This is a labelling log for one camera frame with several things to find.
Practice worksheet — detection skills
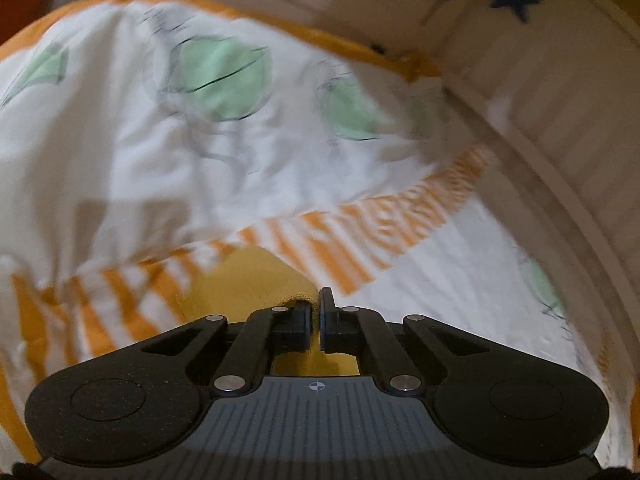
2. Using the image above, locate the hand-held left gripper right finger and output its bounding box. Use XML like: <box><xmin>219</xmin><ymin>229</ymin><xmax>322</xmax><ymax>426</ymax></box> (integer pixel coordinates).
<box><xmin>318</xmin><ymin>287</ymin><xmax>494</xmax><ymax>394</ymax></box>

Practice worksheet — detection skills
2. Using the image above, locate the orange-edged leaf-print cover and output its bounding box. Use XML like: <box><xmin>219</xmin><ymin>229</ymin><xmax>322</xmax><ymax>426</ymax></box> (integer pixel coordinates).
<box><xmin>0</xmin><ymin>0</ymin><xmax>493</xmax><ymax>286</ymax></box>

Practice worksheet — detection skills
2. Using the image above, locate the mustard yellow knit garment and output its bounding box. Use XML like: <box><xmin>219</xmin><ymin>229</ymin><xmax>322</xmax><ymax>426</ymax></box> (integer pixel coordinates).
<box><xmin>177</xmin><ymin>245</ymin><xmax>362</xmax><ymax>378</ymax></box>

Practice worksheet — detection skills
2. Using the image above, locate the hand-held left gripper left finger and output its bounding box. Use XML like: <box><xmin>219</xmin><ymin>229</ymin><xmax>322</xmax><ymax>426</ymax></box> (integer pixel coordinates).
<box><xmin>141</xmin><ymin>299</ymin><xmax>314</xmax><ymax>394</ymax></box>

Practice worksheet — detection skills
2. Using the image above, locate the beige wooden bed frame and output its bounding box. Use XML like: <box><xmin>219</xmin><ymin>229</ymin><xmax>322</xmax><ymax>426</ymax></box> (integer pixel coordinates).
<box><xmin>165</xmin><ymin>0</ymin><xmax>640</xmax><ymax>321</ymax></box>

